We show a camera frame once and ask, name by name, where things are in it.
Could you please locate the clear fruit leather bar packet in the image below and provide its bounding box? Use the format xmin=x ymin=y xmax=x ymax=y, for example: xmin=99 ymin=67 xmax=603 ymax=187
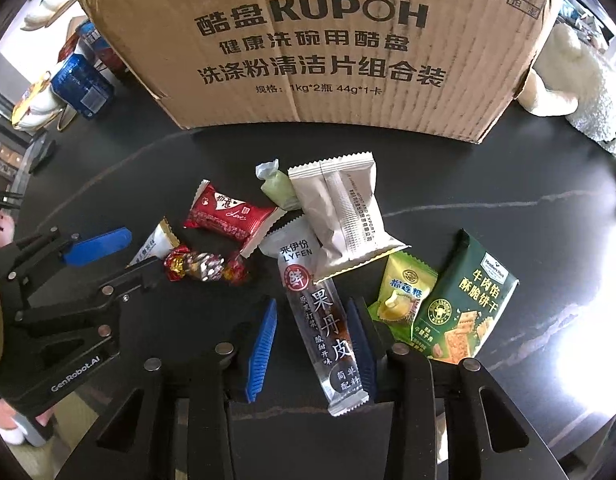
xmin=259 ymin=216 xmax=369 ymax=417

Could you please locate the white gold candy packet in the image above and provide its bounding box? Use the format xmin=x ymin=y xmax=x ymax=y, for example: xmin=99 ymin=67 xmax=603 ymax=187
xmin=128 ymin=217 xmax=181 ymax=266

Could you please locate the green durian candy packet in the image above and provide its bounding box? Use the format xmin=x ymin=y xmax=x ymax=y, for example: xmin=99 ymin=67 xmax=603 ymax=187
xmin=367 ymin=252 xmax=438 ymax=344

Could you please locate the red gold twisted candy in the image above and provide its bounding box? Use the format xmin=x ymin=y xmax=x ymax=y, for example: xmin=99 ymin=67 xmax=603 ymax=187
xmin=163 ymin=245 xmax=249 ymax=285

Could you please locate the red candy packet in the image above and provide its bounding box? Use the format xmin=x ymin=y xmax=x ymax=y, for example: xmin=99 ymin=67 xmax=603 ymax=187
xmin=183 ymin=179 xmax=286 ymax=259

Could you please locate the dark green cracker packet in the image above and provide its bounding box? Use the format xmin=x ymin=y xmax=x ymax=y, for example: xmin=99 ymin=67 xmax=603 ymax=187
xmin=411 ymin=230 xmax=519 ymax=364

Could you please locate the beige biscuit packet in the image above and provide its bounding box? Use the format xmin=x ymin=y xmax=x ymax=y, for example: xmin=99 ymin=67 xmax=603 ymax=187
xmin=288 ymin=152 xmax=408 ymax=283

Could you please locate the pale green wrapped candy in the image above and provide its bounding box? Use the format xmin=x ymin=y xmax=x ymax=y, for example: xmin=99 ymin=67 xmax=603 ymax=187
xmin=255 ymin=159 xmax=300 ymax=211

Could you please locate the blue soda can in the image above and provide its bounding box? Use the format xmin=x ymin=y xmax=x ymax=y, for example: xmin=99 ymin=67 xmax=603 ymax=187
xmin=50 ymin=53 xmax=115 ymax=119

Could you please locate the blue snack carton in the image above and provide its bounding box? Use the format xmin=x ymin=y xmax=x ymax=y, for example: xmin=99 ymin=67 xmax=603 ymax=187
xmin=58 ymin=16 xmax=128 ymax=80

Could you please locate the brown cardboard box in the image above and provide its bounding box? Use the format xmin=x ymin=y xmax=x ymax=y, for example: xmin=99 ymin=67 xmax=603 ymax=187
xmin=79 ymin=0 xmax=562 ymax=144

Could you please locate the white plush toy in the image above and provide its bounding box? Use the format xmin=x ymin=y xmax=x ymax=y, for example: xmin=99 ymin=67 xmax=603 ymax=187
xmin=517 ymin=23 xmax=616 ymax=156

